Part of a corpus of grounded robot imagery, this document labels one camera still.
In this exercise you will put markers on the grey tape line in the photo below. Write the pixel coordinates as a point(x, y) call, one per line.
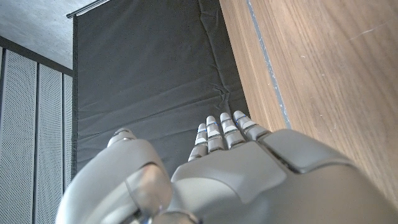
point(269, 62)

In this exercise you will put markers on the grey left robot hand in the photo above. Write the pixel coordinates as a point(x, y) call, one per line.
point(248, 180)

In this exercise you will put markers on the backdrop top pole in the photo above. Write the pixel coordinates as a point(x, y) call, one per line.
point(88, 7)

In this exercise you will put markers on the black fabric backdrop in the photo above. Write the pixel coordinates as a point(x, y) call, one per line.
point(146, 68)

